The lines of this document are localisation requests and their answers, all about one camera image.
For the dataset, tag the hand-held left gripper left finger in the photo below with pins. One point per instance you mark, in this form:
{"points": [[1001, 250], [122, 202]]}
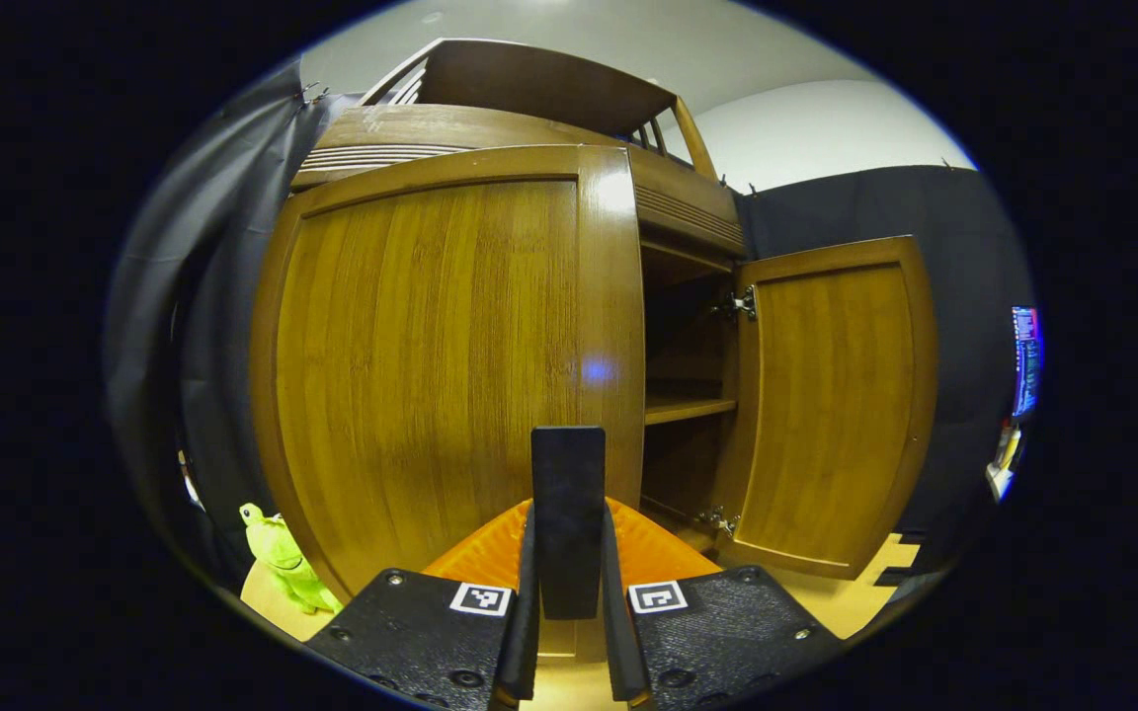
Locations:
{"points": [[522, 652]]}

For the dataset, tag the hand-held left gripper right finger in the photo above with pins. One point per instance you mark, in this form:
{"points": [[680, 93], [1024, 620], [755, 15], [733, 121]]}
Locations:
{"points": [[620, 642]]}

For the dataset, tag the wooden shoe cabinet door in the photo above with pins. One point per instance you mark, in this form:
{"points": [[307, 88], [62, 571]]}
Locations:
{"points": [[836, 415], [431, 375]]}

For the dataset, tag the wooden double-door shoe cabinet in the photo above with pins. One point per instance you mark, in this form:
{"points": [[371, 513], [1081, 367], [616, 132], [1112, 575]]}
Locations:
{"points": [[529, 84]]}

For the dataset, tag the metal door hinge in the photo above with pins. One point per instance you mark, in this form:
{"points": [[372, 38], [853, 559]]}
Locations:
{"points": [[737, 304], [717, 519]]}

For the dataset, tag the wooden cabinet drawer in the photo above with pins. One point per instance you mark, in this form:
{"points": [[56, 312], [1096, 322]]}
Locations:
{"points": [[401, 133]]}

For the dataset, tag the wooden inner shelf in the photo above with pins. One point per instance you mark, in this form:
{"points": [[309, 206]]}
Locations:
{"points": [[683, 407]]}

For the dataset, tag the green frog plush toy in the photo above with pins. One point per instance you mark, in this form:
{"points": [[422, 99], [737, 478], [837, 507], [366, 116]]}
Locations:
{"points": [[283, 558]]}

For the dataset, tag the white yellow object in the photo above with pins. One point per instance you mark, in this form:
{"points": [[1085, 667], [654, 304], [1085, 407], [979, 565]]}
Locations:
{"points": [[1004, 464]]}

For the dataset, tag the computer monitor screen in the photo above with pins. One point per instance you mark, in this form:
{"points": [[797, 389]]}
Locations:
{"points": [[1025, 360]]}

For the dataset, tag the black backdrop cloth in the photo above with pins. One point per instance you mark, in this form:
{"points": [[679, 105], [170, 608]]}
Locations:
{"points": [[154, 296]]}

